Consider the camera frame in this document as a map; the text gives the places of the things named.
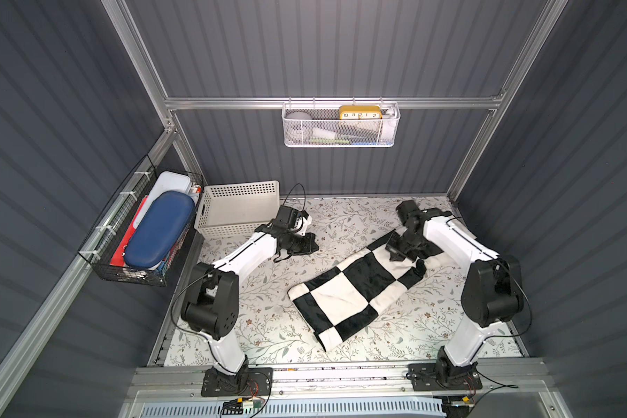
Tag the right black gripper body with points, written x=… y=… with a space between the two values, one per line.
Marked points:
x=402 y=246

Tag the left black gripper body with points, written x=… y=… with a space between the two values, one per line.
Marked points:
x=297 y=242

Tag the black white checkered pillowcase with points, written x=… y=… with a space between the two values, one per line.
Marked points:
x=341 y=302

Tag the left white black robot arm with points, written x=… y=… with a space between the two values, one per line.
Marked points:
x=211 y=302

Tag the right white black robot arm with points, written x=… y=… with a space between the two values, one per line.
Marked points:
x=492 y=292

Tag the white tape roll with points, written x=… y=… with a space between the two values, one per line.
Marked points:
x=298 y=127

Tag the white perforated plastic basket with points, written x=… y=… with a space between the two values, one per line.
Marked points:
x=236 y=209

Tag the blue oval case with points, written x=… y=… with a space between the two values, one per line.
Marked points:
x=159 y=230

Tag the yellow clock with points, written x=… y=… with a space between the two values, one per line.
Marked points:
x=356 y=112

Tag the white plastic box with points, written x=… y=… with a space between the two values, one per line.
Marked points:
x=166 y=182

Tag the red flat folder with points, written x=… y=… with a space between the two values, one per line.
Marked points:
x=118 y=256

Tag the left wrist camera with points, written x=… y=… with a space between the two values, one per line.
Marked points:
x=293 y=220

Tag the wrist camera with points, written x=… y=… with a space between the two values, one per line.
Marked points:
x=293 y=220
x=407 y=210

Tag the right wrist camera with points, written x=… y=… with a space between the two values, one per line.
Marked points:
x=407 y=210

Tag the white wire wall basket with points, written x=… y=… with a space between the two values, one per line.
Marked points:
x=328 y=131

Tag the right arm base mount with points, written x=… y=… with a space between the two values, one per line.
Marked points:
x=441 y=376

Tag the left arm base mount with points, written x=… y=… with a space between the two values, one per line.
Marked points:
x=253 y=381

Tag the black wire side basket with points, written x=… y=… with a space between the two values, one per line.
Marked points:
x=103 y=240

